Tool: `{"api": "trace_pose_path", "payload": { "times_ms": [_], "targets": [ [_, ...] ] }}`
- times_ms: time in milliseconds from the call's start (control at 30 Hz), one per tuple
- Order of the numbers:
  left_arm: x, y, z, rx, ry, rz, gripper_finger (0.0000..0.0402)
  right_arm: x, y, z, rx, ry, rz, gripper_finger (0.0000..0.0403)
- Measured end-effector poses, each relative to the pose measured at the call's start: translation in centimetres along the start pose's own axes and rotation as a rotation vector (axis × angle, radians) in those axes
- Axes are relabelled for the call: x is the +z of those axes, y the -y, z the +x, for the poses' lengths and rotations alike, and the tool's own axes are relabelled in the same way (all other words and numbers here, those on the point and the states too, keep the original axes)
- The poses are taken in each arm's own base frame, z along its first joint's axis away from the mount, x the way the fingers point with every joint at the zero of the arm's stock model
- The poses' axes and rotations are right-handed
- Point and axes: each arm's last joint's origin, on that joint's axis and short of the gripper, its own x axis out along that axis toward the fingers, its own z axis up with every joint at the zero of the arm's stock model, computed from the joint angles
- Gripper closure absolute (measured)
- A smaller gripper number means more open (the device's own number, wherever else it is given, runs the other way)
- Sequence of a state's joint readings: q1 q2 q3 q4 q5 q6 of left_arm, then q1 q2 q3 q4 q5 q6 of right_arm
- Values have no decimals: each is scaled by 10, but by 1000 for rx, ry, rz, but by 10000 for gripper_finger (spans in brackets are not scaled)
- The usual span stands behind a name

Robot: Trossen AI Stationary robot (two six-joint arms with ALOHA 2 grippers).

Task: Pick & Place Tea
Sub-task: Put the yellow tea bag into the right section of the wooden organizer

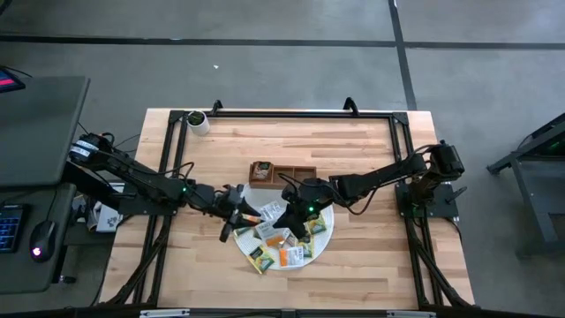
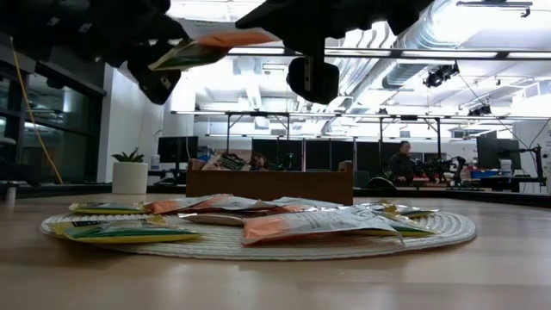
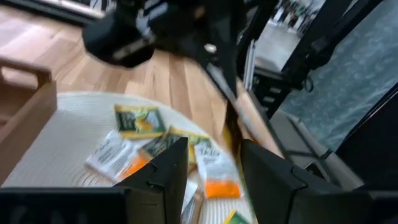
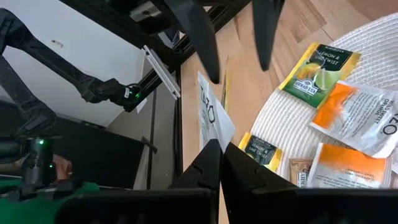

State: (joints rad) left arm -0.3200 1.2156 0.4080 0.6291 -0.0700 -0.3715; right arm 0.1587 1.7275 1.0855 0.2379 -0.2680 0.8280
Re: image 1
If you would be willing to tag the wooden three-compartment box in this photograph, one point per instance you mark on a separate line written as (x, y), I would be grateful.
(282, 174)

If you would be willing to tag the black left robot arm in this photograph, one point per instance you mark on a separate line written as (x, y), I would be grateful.
(132, 176)

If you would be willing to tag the white printed box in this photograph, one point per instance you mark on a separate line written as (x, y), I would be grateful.
(108, 218)

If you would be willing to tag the silver frame bracket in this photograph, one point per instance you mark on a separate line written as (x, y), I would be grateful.
(410, 314)
(164, 313)

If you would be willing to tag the brown vanilla tea bag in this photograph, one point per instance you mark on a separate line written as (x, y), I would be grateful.
(263, 170)

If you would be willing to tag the grey standing desk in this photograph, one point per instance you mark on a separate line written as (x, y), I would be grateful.
(39, 132)

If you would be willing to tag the black metal table frame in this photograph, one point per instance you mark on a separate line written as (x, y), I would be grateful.
(309, 115)

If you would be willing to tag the black backlit keyboard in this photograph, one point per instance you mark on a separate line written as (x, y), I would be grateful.
(11, 227)

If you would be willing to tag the black computer mouse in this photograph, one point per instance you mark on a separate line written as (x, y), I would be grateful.
(42, 240)

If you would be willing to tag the white round woven placemat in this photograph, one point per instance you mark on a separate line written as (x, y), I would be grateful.
(320, 245)

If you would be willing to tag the white orange Tazo tea bag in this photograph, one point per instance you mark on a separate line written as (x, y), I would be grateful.
(291, 256)
(252, 219)
(274, 234)

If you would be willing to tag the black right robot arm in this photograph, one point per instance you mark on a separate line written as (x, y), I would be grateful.
(379, 176)

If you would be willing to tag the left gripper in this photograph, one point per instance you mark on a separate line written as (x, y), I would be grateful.
(220, 203)

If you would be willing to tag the screen with pink stripe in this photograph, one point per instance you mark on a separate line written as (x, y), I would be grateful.
(9, 81)

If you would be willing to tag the small plant in white pot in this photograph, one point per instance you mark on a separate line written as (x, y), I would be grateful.
(198, 121)

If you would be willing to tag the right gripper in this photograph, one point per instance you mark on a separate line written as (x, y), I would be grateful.
(309, 196)

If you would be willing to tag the black desk caster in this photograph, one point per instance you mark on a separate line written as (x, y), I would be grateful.
(67, 279)

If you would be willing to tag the black metal side table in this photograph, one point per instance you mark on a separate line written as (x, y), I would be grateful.
(540, 216)

